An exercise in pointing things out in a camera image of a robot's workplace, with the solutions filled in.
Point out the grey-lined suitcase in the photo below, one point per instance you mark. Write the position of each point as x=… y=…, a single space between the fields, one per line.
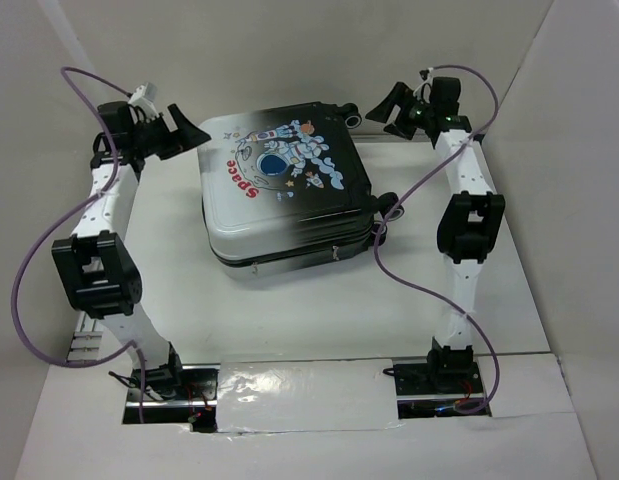
x=285 y=189

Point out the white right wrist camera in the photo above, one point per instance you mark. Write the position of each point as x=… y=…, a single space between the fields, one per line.
x=422 y=91

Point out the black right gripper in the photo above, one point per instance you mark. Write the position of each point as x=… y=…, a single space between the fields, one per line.
x=406 y=113

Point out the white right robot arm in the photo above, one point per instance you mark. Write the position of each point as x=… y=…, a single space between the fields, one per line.
x=469 y=227

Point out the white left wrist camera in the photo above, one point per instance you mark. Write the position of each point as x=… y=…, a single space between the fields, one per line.
x=143 y=98

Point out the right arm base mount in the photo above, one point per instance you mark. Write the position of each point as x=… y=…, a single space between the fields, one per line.
x=419 y=396

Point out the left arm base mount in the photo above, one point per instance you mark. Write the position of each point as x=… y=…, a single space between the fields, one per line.
x=192 y=403

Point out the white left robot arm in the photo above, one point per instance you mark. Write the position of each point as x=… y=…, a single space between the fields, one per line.
x=96 y=269

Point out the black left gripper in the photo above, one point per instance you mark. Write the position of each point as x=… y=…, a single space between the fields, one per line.
x=185 y=135

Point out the white taped cover sheet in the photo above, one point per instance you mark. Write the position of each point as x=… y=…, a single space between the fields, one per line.
x=314 y=396

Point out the aluminium frame rail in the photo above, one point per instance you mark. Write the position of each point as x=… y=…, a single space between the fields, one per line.
x=85 y=346

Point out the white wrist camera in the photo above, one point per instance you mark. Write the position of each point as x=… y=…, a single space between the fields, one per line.
x=143 y=98
x=422 y=91

